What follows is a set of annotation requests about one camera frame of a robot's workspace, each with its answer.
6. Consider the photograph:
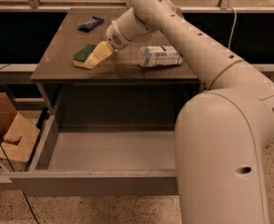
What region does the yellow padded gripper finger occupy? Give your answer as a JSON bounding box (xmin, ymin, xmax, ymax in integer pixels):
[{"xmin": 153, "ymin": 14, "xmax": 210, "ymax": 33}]
[{"xmin": 84, "ymin": 41, "xmax": 114, "ymax": 69}]

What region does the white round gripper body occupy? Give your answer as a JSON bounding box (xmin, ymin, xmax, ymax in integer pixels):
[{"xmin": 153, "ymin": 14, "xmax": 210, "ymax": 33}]
[{"xmin": 105, "ymin": 20, "xmax": 133, "ymax": 50}]

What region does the green and yellow sponge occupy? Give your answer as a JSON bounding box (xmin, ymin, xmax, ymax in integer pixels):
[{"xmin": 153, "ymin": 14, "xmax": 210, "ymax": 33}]
[{"xmin": 73, "ymin": 44, "xmax": 96, "ymax": 68}]

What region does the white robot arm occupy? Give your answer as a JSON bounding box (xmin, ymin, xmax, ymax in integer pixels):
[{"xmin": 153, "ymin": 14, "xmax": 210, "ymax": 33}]
[{"xmin": 85, "ymin": 0, "xmax": 274, "ymax": 224}]

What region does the grey cabinet with glossy top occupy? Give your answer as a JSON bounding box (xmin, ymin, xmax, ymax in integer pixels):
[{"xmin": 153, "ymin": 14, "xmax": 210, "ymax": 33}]
[{"xmin": 31, "ymin": 8, "xmax": 199, "ymax": 131}]

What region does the open grey top drawer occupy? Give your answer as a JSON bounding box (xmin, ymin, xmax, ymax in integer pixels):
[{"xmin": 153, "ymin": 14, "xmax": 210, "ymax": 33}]
[{"xmin": 9, "ymin": 91, "xmax": 187, "ymax": 198}]

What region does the clear plastic water bottle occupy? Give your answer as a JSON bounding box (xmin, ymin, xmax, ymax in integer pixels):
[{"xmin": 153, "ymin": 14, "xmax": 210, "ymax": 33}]
[{"xmin": 138, "ymin": 46, "xmax": 184, "ymax": 67}]

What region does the brown cardboard box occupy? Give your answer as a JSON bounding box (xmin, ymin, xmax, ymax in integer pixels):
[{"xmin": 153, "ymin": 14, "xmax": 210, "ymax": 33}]
[{"xmin": 0, "ymin": 92, "xmax": 40, "ymax": 172}]

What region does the white cable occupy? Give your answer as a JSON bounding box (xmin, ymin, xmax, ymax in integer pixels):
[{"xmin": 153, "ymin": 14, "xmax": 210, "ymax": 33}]
[{"xmin": 227, "ymin": 6, "xmax": 238, "ymax": 50}]

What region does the black floor cable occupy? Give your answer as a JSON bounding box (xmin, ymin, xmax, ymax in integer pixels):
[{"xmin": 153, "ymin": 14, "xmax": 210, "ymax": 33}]
[{"xmin": 0, "ymin": 121, "xmax": 42, "ymax": 224}]

